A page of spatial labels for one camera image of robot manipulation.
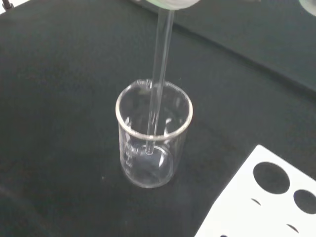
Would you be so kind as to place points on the black cloth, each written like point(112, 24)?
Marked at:
point(61, 111)

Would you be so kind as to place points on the white test tube rack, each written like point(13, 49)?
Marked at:
point(237, 209)

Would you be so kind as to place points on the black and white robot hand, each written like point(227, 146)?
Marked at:
point(172, 3)

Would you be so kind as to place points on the clear glass beaker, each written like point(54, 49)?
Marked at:
point(153, 170)

